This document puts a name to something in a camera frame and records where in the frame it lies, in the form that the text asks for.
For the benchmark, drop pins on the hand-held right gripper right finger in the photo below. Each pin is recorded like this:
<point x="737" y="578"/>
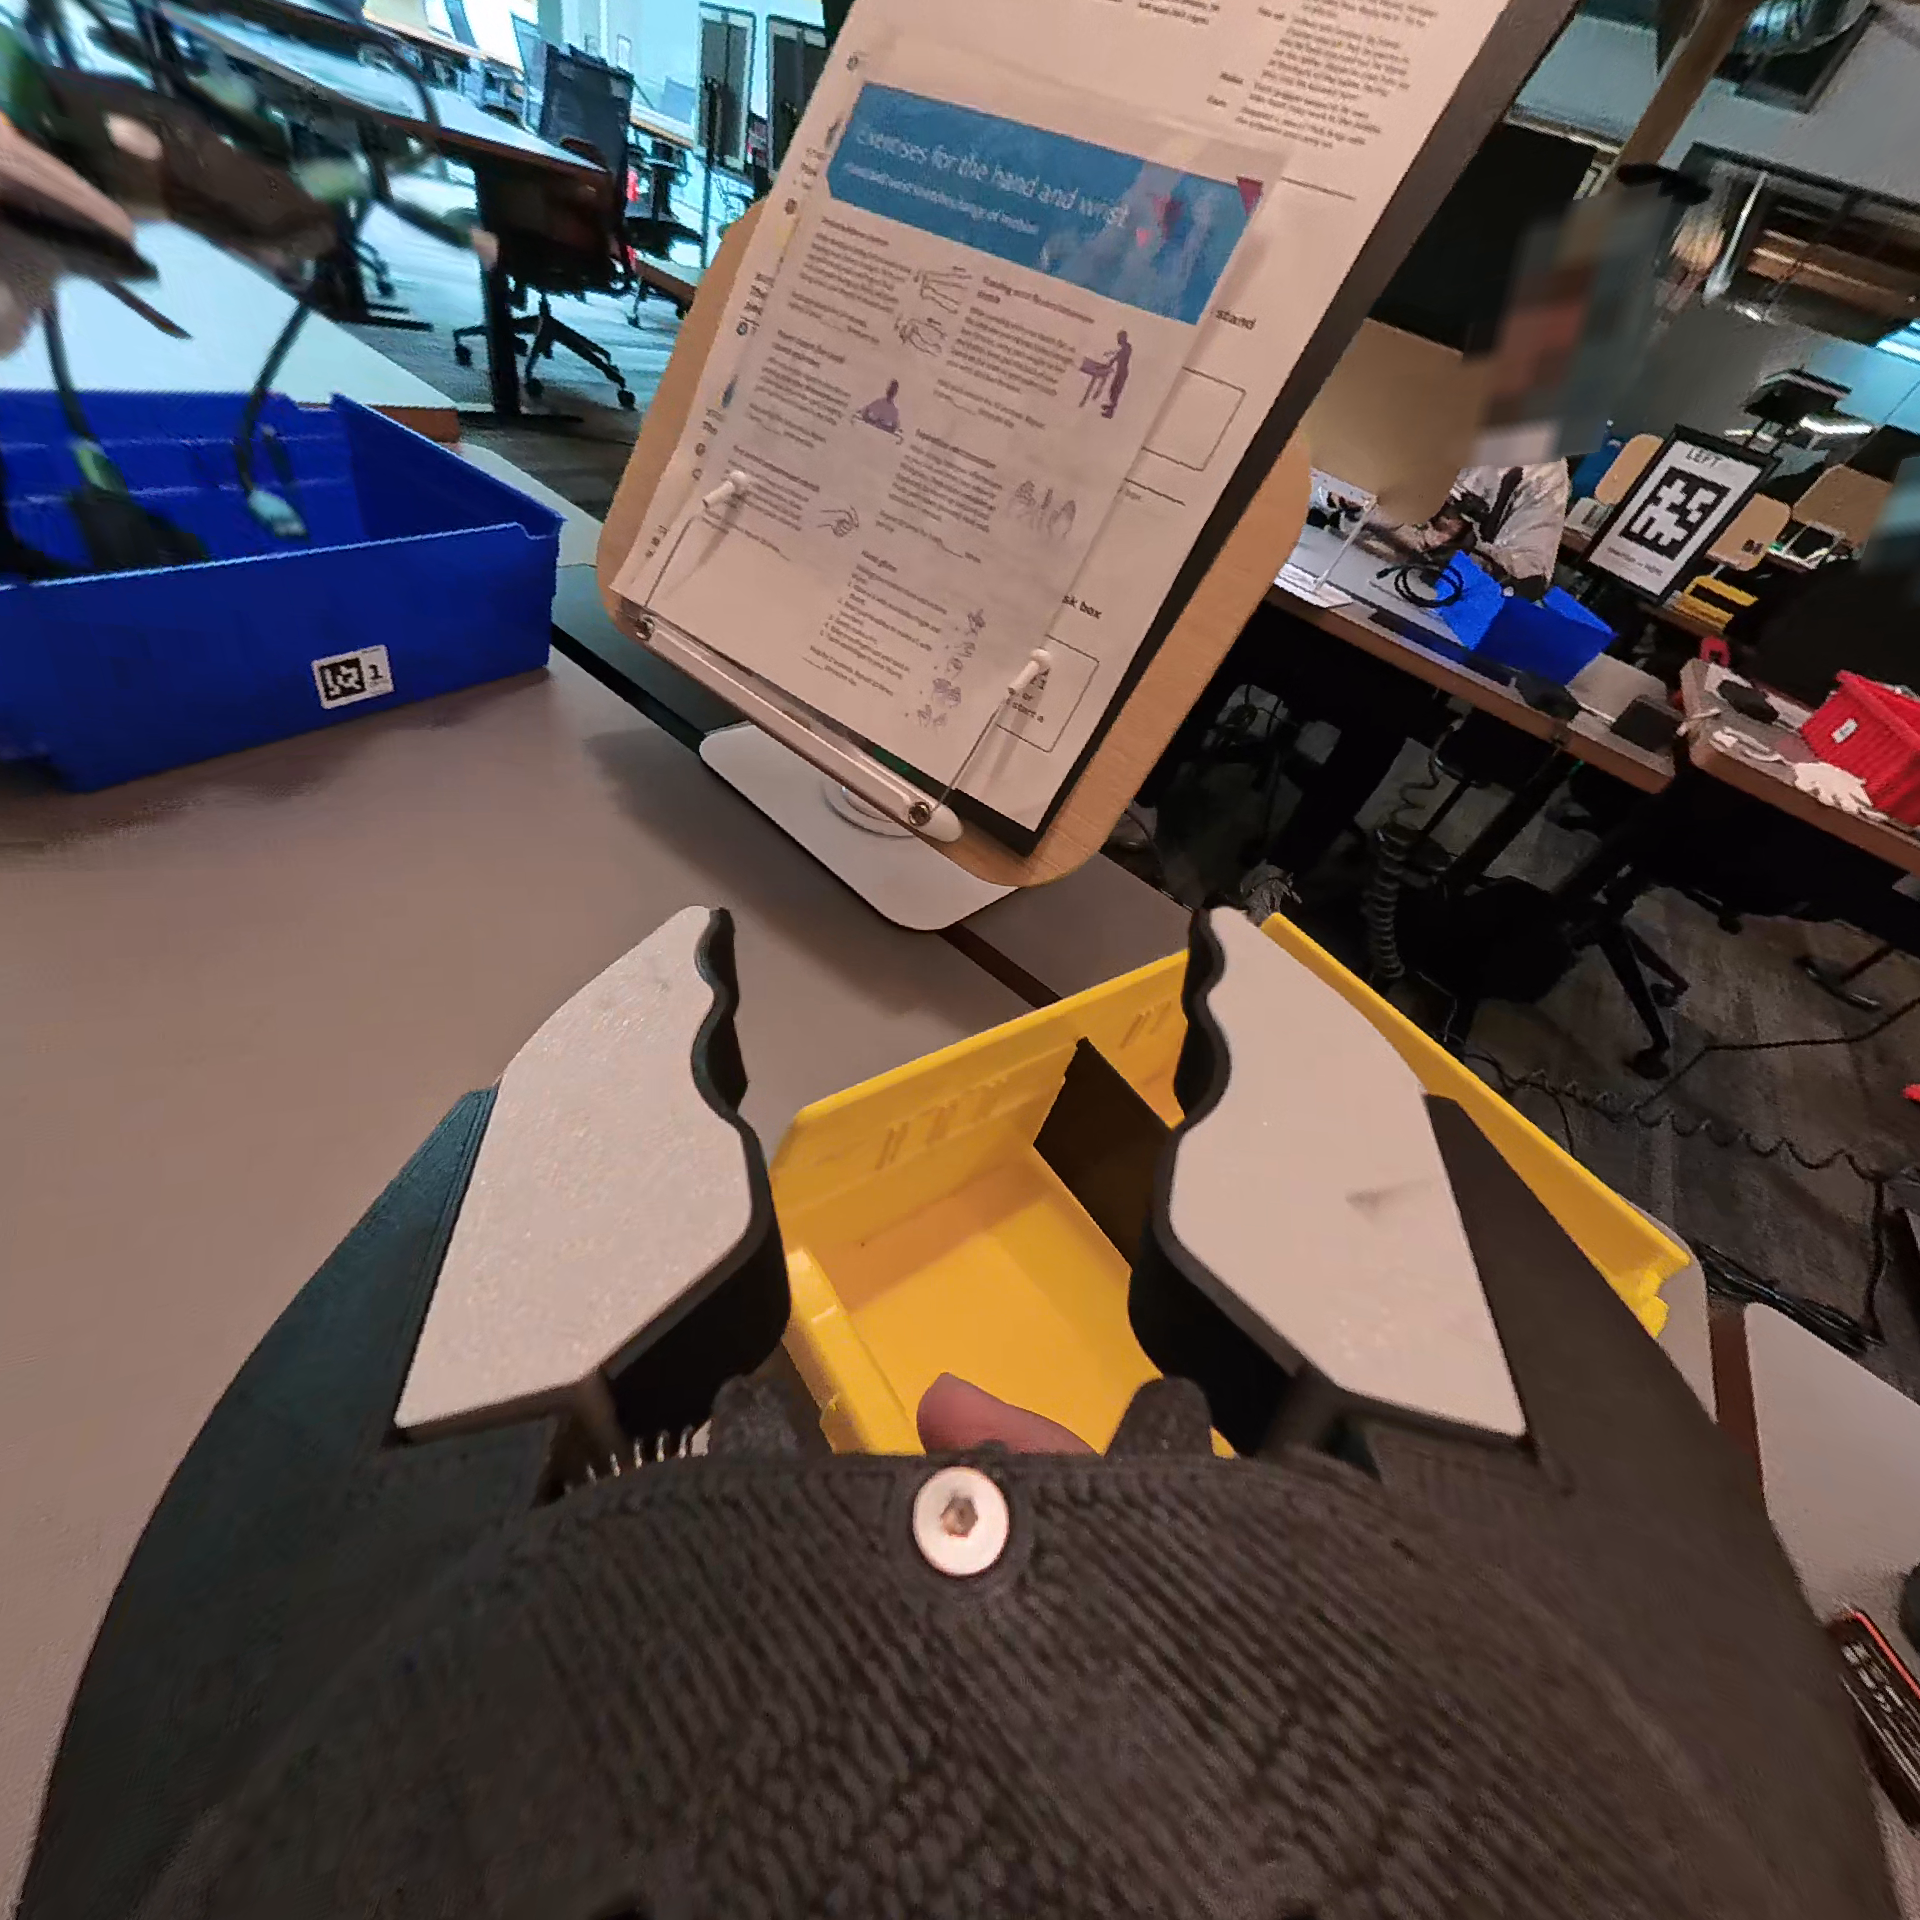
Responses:
<point x="1321" y="1201"/>

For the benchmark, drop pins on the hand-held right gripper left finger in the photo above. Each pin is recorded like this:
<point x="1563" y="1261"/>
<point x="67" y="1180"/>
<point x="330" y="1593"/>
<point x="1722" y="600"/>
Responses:
<point x="598" y="1187"/>

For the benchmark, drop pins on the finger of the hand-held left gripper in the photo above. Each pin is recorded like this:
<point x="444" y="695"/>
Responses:
<point x="59" y="210"/>

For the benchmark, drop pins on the black hub with silver end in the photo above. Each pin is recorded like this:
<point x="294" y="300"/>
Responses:
<point x="212" y="176"/>

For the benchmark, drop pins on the yellow plastic bin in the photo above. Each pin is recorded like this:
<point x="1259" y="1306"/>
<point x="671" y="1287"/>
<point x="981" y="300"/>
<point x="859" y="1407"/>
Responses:
<point x="963" y="1261"/>

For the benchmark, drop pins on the blue plastic bin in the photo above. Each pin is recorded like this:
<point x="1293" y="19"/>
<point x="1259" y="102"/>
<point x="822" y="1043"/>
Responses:
<point x="227" y="674"/>

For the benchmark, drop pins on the grey desk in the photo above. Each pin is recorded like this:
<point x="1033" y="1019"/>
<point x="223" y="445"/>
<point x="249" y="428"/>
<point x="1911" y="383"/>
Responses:
<point x="303" y="974"/>

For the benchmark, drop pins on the wooden background desk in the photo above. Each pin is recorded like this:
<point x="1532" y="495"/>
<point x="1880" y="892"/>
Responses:
<point x="1591" y="719"/>

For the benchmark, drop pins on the person's right hand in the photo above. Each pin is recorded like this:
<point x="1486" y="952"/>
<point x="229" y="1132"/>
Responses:
<point x="996" y="1422"/>

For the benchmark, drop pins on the black bin divider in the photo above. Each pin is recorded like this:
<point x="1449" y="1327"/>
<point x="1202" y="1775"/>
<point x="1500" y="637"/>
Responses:
<point x="1102" y="1147"/>

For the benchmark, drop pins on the black office chair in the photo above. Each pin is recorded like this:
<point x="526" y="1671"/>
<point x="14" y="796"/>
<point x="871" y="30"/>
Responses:
<point x="580" y="227"/>
<point x="1500" y="933"/>

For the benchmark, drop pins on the black adapter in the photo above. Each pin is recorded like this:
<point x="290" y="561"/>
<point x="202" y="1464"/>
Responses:
<point x="129" y="534"/>

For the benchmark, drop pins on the dark long table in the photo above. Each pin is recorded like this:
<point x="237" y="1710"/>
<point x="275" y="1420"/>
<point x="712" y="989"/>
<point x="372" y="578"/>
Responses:
<point x="376" y="106"/>

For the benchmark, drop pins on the light grey side table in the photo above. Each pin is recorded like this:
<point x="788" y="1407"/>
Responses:
<point x="1829" y="1424"/>

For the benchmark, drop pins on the wooden document stand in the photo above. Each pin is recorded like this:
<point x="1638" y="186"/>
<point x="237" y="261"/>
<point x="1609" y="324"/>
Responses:
<point x="1229" y="632"/>

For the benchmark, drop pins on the small blue bin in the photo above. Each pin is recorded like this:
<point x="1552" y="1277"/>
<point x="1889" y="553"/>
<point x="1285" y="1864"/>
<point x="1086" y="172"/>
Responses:
<point x="1545" y="632"/>

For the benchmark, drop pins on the red plastic basket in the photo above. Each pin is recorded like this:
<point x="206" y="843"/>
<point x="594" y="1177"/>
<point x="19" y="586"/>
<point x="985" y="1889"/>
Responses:
<point x="1870" y="736"/>

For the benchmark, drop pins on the black red device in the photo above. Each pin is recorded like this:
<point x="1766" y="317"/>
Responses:
<point x="1881" y="1695"/>

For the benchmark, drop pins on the black white tag sign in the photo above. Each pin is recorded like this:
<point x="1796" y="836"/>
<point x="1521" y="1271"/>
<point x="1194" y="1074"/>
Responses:
<point x="1672" y="512"/>

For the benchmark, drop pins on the instruction sheet with blue banner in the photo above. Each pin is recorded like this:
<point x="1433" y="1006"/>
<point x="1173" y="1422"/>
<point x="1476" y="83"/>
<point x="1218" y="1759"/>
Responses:
<point x="933" y="451"/>

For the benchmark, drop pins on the white printed sheet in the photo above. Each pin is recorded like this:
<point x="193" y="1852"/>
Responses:
<point x="1351" y="89"/>

